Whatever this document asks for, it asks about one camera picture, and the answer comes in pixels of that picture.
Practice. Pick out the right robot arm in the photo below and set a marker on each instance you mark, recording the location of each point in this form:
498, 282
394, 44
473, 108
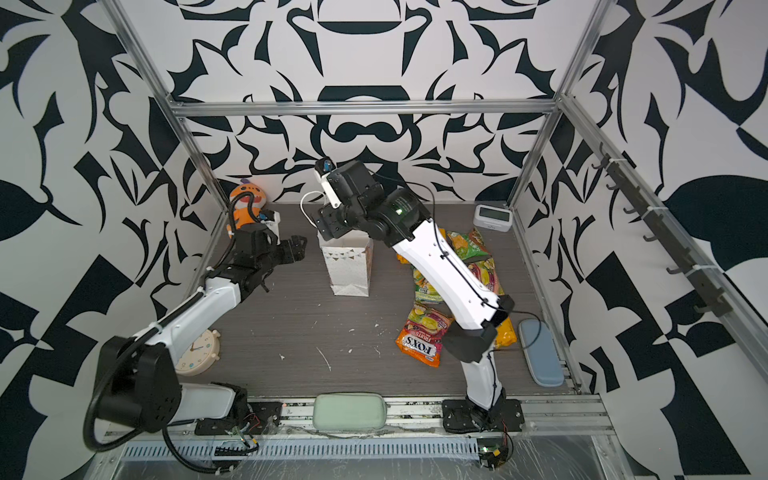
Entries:
402, 222

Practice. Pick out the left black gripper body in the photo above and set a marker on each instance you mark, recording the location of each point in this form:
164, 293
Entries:
274, 255

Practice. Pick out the black wall hook rack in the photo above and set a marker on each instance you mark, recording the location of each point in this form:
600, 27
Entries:
665, 230

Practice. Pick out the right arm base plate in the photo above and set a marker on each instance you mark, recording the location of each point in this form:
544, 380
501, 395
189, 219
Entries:
463, 417

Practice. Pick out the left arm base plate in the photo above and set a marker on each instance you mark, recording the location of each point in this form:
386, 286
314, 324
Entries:
251, 418

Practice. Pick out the white digital clock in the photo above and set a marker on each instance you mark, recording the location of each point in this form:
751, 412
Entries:
492, 218

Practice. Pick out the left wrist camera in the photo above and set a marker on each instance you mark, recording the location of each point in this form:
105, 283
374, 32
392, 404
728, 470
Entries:
271, 220

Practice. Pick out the yellow snack packet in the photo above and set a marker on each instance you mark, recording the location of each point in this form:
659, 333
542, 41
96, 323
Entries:
505, 334
405, 261

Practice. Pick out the orange pink Fox's candy packet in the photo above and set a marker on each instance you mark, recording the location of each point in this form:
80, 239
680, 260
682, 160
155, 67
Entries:
485, 271

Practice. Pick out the small green orange snack packet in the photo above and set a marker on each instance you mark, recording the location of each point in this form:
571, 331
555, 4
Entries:
470, 246

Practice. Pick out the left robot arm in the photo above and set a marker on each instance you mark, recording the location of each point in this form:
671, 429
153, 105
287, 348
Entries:
137, 389

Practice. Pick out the blue pouch case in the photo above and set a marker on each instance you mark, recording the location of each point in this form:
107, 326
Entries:
540, 353

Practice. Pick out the green pouch case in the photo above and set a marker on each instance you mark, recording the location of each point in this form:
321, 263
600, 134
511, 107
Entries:
349, 412

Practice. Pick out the patterned paper gift bag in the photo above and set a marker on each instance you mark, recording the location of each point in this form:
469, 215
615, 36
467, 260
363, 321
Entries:
349, 262

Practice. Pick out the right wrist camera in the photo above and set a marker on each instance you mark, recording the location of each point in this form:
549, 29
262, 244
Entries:
325, 172

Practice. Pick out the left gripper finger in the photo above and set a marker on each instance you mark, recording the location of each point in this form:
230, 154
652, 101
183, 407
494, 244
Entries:
298, 245
293, 257

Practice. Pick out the white cable duct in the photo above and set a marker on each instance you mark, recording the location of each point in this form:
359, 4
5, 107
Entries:
456, 448

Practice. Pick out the green Fox's candy packet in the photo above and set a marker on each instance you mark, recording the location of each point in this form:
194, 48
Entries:
424, 292

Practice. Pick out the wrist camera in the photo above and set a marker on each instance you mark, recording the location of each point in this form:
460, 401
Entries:
271, 220
325, 172

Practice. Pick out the orange shark plush toy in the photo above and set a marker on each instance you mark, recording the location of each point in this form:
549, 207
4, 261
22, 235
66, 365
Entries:
248, 201

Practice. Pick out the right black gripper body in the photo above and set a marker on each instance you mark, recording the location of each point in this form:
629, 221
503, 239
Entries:
341, 219

